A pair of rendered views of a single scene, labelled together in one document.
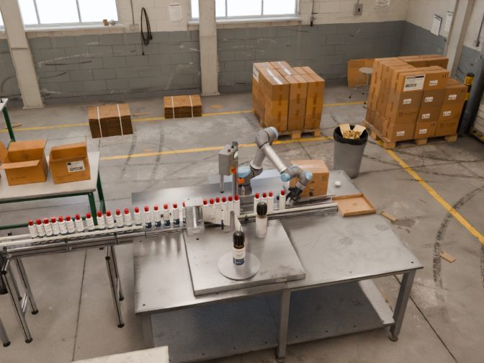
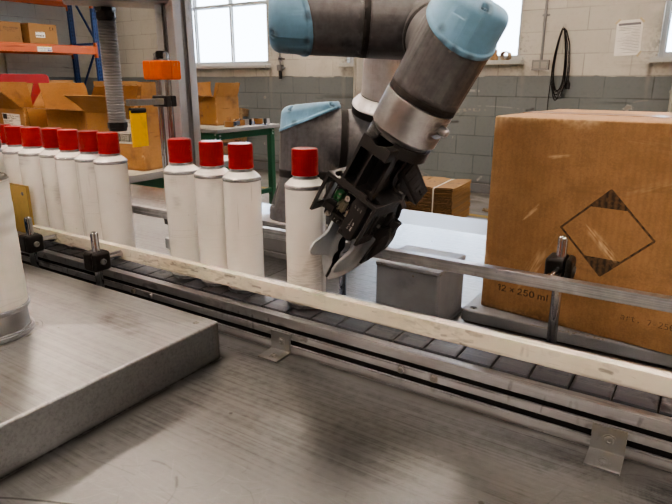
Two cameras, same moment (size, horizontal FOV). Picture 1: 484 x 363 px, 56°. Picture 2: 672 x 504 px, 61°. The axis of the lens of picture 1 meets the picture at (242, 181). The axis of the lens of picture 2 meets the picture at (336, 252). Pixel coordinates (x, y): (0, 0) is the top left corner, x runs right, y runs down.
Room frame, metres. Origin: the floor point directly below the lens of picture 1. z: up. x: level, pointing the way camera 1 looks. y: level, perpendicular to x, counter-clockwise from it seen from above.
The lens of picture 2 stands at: (2.75, -0.88, 1.17)
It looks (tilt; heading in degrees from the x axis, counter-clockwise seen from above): 17 degrees down; 46
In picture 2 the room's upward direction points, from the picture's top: straight up
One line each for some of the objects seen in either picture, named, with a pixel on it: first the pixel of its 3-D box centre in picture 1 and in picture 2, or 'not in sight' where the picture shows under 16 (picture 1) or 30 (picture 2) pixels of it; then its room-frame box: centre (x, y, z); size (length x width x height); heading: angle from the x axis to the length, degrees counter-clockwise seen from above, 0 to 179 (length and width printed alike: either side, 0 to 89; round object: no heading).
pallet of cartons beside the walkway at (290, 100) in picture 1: (285, 98); not in sight; (7.03, -0.70, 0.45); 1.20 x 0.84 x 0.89; 14
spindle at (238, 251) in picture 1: (238, 248); not in sight; (2.53, 0.02, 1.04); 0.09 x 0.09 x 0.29
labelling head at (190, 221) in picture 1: (194, 215); not in sight; (2.97, 0.38, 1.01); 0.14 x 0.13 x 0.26; 103
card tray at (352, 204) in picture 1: (353, 204); not in sight; (3.37, -0.99, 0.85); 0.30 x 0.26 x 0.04; 103
